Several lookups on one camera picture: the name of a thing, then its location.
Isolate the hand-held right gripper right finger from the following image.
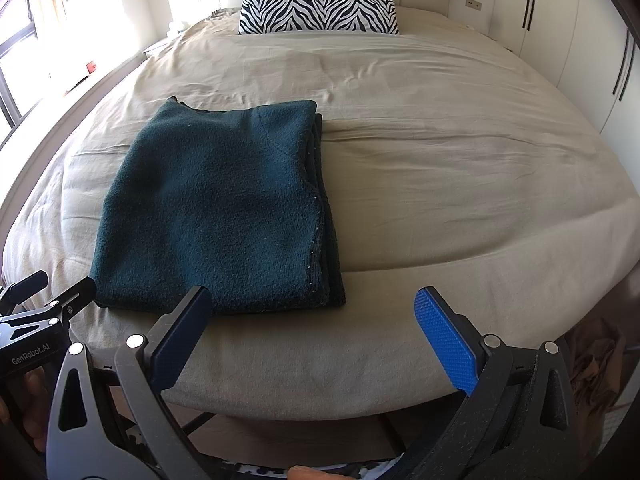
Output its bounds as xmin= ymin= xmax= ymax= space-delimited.
xmin=414 ymin=286 xmax=588 ymax=480

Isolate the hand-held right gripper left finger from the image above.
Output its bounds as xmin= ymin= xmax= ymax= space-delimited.
xmin=46 ymin=285 xmax=215 ymax=480

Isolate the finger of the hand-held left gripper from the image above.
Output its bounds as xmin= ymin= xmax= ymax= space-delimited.
xmin=0 ymin=277 xmax=97 ymax=348
xmin=0 ymin=270 xmax=50 ymax=312

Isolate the dark teal knit sweater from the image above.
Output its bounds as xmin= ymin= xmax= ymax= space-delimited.
xmin=90 ymin=96 xmax=348 ymax=317

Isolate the person's left hand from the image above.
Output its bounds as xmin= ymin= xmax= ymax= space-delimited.
xmin=20 ymin=367 xmax=56 ymax=443

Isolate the bed with beige sheet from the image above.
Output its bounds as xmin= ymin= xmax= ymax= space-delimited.
xmin=0 ymin=7 xmax=640 ymax=422

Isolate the patterned cloth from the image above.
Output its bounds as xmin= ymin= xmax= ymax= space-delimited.
xmin=232 ymin=455 xmax=406 ymax=480

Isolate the black framed window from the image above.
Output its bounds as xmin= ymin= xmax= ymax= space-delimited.
xmin=0 ymin=0 xmax=42 ymax=133

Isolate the beige curtain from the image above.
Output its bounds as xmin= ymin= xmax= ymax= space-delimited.
xmin=24 ymin=0 xmax=73 ymax=98

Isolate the white wardrobe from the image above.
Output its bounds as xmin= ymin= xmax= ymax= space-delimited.
xmin=492 ymin=0 xmax=640 ymax=133

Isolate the zebra print pillow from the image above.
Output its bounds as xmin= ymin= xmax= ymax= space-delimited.
xmin=238 ymin=0 xmax=401 ymax=37

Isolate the grey bed frame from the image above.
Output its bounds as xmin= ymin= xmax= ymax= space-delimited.
xmin=0 ymin=52 xmax=153 ymax=266

